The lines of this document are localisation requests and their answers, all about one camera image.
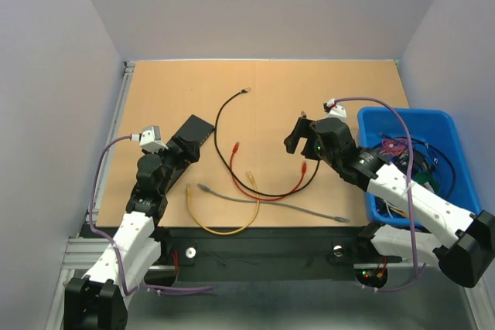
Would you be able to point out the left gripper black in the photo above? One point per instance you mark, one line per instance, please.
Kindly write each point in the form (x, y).
(189, 153)

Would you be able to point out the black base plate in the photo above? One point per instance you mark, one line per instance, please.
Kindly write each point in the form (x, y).
(194, 256)

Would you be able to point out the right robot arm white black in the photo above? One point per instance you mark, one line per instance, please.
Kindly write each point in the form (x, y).
(458, 242)

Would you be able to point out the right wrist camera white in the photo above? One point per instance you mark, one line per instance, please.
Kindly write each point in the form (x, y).
(335, 110)

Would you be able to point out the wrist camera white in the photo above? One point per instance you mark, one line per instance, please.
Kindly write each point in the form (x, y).
(335, 110)
(150, 139)

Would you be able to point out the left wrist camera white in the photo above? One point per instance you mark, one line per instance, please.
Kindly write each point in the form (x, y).
(150, 139)

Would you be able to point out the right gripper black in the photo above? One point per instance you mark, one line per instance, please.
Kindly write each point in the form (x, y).
(302, 128)

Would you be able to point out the flat black box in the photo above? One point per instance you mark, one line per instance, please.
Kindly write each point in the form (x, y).
(176, 179)

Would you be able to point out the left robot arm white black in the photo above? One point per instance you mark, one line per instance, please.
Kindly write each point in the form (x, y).
(100, 299)

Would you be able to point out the black network switch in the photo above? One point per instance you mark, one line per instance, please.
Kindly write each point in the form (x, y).
(195, 129)

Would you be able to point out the aluminium frame rail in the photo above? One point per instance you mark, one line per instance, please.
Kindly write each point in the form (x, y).
(79, 254)

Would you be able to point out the blue plastic bin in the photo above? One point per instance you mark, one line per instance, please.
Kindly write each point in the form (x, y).
(439, 163)

